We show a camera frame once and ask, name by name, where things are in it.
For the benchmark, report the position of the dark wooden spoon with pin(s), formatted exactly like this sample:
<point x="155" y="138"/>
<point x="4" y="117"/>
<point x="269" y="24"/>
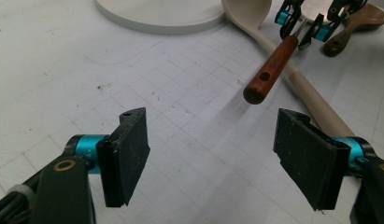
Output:
<point x="364" y="18"/>

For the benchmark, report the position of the light wooden spoon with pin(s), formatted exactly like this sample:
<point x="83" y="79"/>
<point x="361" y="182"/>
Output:
<point x="305" y="87"/>

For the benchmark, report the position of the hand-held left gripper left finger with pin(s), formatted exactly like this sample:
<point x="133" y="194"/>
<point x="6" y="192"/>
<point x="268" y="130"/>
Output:
<point x="124" y="155"/>

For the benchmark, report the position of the white grid mat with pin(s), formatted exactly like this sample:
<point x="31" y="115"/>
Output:
<point x="180" y="155"/>

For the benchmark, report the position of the white utensil rack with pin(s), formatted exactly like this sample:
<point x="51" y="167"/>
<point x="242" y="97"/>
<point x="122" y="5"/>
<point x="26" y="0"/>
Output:
<point x="161" y="12"/>

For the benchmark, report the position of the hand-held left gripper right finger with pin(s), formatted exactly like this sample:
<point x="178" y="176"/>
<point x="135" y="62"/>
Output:
<point x="308" y="155"/>

